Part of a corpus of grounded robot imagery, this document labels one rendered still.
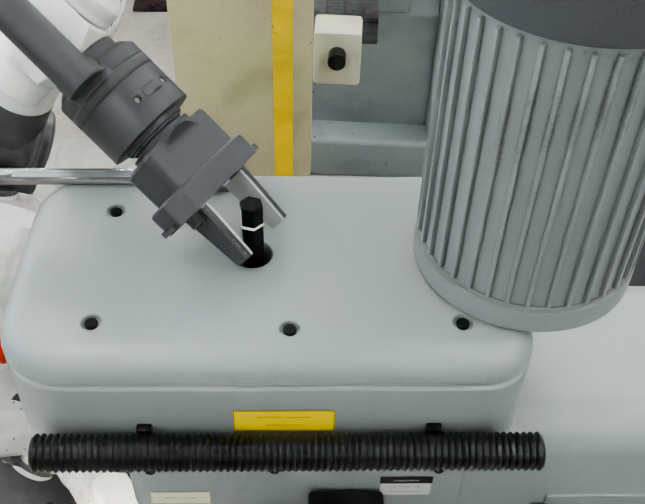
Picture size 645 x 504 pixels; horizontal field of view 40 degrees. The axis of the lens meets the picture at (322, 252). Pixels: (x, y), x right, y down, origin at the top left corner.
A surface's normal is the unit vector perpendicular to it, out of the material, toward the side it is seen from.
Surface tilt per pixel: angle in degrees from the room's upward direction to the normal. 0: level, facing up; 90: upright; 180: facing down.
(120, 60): 36
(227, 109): 90
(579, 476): 90
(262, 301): 0
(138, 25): 0
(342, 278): 0
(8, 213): 28
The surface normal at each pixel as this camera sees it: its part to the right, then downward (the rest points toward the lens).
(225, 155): 0.51, -0.38
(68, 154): 0.02, -0.72
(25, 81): 0.36, 0.59
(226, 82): 0.02, 0.70
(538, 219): -0.22, 0.67
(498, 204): -0.58, 0.55
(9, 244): 0.33, 0.17
